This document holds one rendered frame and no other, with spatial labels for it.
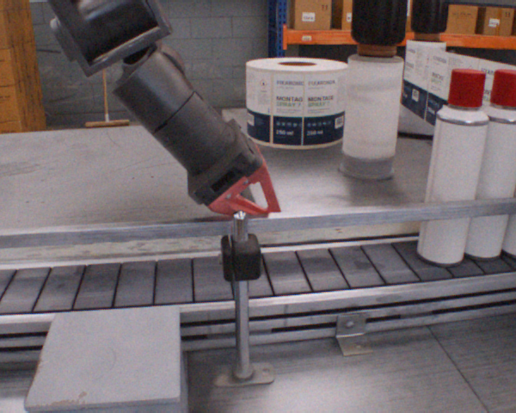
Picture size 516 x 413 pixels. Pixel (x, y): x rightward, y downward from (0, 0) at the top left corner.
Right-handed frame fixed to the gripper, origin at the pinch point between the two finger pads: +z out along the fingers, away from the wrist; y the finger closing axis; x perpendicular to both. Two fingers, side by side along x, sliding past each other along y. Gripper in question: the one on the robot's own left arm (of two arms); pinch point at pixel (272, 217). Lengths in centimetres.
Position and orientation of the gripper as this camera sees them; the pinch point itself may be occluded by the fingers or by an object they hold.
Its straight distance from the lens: 48.1
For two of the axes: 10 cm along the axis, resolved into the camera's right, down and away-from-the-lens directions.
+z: 6.3, 6.6, 4.2
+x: -7.6, 6.2, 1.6
